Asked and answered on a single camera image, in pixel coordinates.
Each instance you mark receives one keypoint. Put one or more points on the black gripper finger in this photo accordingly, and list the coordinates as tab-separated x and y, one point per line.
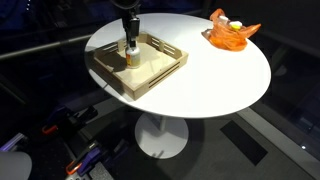
133	42
128	40

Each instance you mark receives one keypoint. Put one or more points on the pill bottle with orange label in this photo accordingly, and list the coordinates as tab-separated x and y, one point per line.
133	57

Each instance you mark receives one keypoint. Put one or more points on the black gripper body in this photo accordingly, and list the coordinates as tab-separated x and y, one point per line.
131	25

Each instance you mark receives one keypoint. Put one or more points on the grey metal handrail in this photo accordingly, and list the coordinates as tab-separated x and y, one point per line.
7	56

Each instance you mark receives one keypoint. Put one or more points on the wooden slatted crate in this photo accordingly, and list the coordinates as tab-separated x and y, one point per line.
159	60

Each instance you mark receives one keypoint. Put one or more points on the purple orange clamp upper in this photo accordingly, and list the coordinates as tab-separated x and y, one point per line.
62	117

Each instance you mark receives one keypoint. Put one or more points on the purple orange clamp lower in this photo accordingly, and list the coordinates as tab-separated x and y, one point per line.
95	153

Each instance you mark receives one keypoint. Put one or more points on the purple orange clamp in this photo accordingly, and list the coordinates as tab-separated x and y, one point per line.
62	117
95	153

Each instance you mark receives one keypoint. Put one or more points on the white bottle in bag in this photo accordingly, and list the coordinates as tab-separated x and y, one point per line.
223	19

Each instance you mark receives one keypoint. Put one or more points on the black floor mat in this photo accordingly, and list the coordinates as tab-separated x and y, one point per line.
249	147

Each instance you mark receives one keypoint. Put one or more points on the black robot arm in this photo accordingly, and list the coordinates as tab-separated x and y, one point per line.
127	7

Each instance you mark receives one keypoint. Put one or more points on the grey rounded object corner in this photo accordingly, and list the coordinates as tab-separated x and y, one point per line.
15	166

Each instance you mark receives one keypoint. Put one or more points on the round white pedestal table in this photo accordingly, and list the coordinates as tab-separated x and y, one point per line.
213	83

